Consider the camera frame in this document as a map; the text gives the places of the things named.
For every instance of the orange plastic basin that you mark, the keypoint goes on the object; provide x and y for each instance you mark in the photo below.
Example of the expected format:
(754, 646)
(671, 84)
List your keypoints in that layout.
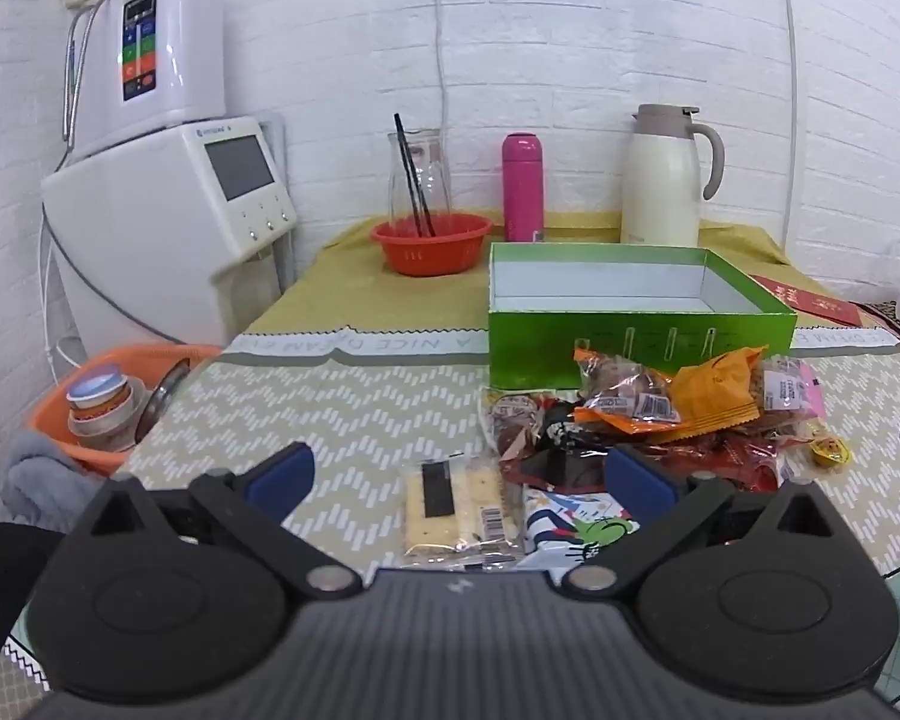
(52, 427)

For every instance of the yellow tablecloth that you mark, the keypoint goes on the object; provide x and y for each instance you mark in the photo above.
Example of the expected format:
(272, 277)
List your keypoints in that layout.
(367, 300)

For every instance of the white water purifier unit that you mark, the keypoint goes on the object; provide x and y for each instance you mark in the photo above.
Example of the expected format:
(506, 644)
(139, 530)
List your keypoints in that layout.
(172, 52)

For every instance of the metal pot lid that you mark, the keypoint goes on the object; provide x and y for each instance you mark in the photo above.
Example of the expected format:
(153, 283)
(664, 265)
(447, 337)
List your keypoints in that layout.
(161, 397)

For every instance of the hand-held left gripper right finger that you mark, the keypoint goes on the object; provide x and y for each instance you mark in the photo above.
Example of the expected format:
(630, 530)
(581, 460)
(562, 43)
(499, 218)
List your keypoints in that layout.
(637, 484)

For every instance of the yellow round candy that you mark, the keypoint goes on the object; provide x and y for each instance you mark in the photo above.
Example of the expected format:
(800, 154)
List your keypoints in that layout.
(829, 454)

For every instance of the clear cracker packet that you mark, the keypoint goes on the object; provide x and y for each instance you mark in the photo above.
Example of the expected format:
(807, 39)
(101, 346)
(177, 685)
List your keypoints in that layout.
(457, 502)

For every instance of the glass carafe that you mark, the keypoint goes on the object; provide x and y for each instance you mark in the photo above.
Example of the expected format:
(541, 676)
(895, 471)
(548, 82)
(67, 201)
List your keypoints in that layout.
(435, 172)

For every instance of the white dispenser with screen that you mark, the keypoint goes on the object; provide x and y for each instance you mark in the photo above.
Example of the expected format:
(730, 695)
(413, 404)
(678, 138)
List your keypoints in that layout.
(142, 240)

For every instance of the blue lid noodle cup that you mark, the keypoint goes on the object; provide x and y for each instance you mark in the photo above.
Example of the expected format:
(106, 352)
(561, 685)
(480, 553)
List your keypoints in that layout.
(97, 394)

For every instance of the beige zigzag table cover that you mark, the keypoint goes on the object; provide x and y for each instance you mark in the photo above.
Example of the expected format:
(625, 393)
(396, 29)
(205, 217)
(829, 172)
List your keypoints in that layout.
(307, 405)

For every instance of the white wall pipe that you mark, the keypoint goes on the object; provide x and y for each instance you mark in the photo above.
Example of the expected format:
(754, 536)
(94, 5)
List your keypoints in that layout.
(791, 90)

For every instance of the pink thermos bottle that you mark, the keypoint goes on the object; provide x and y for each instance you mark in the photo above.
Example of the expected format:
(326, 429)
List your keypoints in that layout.
(523, 187)

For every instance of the dark red snack packet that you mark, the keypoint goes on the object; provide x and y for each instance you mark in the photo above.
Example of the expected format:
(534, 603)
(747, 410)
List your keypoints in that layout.
(514, 420)

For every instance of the clear pink label nut packet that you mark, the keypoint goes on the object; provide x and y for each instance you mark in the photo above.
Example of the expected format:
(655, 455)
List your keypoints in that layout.
(787, 390)

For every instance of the orange snack packet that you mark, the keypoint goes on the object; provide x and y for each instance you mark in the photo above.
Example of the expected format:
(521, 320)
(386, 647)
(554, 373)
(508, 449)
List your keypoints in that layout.
(720, 390)

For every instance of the grey towel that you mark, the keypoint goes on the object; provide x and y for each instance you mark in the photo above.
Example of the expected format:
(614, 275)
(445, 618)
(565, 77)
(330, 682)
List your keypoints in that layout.
(37, 480)

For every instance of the black straw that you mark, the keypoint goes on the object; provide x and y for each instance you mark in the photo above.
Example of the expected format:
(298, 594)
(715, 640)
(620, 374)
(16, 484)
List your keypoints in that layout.
(422, 217)
(409, 165)

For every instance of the red plastic bowl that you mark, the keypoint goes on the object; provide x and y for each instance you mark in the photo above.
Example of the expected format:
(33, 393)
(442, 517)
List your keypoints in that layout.
(427, 255)

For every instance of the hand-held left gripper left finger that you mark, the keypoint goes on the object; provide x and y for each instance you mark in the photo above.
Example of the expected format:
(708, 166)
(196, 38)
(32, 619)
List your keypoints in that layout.
(281, 474)

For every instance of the dark brown snack packet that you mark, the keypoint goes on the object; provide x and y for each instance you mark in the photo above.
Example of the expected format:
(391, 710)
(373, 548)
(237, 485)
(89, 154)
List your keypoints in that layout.
(555, 465)

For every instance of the cartoon printed snack packet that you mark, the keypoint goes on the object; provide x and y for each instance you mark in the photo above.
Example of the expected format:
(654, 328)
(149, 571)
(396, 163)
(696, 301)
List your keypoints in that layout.
(570, 525)

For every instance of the green cardboard box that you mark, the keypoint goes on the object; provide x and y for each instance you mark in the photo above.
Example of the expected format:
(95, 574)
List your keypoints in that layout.
(555, 345)

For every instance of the cream thermal jug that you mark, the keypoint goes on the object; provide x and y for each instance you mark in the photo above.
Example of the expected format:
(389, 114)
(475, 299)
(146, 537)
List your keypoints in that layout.
(660, 187)

